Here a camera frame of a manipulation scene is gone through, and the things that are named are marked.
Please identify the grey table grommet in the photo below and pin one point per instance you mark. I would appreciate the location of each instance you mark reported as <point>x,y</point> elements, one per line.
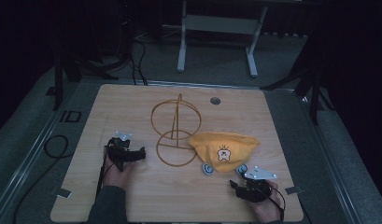
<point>215,100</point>

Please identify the white metal frame stand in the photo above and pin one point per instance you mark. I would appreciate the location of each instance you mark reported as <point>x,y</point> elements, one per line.
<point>221,24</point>

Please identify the yellow hat with cartoon print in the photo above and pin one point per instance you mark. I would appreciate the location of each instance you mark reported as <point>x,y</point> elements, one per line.
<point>223,146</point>

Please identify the black tripod stand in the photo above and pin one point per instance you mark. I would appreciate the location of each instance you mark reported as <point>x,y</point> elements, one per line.
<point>58,81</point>
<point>314,93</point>

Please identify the grey tape piece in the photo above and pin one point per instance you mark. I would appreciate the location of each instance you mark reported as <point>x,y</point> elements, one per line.
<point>63,193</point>
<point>294,190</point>

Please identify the person's left hand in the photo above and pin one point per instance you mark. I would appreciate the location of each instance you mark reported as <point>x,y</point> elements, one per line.
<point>115,177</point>

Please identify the person's right hand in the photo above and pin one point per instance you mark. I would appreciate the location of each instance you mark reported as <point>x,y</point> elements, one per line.
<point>269,208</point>

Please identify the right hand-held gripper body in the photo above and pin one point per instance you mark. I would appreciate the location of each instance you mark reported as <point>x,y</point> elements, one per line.
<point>255,189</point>

